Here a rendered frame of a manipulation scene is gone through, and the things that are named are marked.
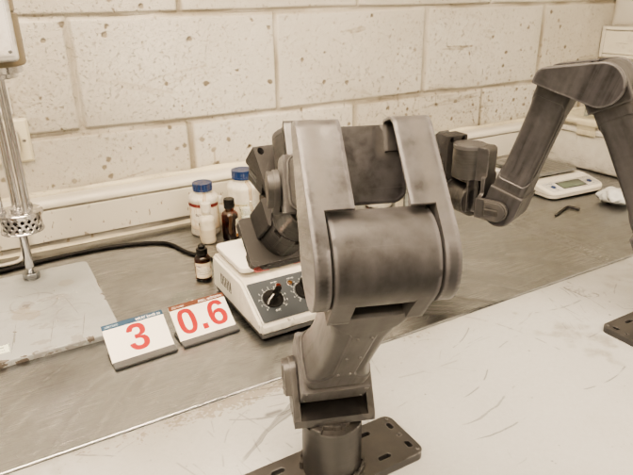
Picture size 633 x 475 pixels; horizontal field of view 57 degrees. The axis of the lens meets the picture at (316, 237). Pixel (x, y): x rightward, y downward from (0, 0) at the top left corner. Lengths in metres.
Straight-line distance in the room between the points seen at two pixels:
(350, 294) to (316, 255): 0.03
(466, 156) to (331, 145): 0.68
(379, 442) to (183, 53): 0.94
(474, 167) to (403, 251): 0.70
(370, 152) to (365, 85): 1.16
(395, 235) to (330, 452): 0.32
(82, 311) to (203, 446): 0.39
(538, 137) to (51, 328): 0.81
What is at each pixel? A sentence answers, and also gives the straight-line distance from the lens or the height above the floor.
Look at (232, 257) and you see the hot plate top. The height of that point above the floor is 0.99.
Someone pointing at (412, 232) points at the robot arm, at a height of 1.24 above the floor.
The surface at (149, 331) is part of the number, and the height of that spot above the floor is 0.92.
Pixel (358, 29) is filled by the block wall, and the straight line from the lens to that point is 1.54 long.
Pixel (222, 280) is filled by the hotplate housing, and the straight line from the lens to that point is 0.99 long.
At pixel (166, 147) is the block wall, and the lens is 1.36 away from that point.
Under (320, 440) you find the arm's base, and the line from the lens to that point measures 0.61.
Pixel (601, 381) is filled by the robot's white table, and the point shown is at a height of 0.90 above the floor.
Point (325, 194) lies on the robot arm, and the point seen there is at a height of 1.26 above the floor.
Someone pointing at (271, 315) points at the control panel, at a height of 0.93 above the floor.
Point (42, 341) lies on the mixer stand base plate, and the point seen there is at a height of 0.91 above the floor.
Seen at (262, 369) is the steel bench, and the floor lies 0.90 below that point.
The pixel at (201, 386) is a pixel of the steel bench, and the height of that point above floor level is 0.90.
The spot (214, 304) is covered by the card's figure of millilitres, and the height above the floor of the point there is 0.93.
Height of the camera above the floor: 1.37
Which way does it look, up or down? 22 degrees down
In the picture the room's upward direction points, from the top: 1 degrees counter-clockwise
